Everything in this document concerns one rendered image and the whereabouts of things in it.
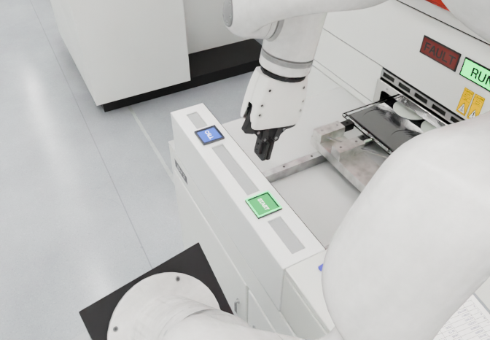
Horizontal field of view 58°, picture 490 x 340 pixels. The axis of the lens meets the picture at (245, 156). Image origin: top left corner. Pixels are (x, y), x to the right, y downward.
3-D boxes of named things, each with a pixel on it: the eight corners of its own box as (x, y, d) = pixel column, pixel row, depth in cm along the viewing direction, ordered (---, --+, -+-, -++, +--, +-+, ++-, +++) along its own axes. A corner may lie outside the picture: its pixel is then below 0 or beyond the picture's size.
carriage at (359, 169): (333, 135, 126) (334, 127, 124) (430, 222, 102) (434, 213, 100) (310, 144, 123) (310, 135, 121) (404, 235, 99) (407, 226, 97)
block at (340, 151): (354, 144, 118) (356, 135, 116) (363, 152, 116) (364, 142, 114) (330, 153, 115) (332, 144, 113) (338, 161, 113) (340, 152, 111)
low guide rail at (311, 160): (390, 130, 132) (392, 122, 130) (394, 134, 131) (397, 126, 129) (242, 187, 114) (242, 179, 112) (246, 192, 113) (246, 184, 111)
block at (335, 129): (336, 128, 123) (337, 120, 121) (343, 135, 121) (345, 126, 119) (312, 136, 121) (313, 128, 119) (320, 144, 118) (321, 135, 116)
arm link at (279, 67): (297, 40, 75) (292, 56, 77) (252, 41, 71) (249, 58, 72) (327, 61, 69) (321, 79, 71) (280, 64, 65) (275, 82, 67)
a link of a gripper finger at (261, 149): (264, 120, 79) (257, 151, 83) (249, 122, 77) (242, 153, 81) (273, 130, 77) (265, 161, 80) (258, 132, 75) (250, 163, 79)
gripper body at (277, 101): (297, 52, 76) (282, 109, 82) (246, 55, 71) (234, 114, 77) (323, 72, 71) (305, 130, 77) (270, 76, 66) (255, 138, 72)
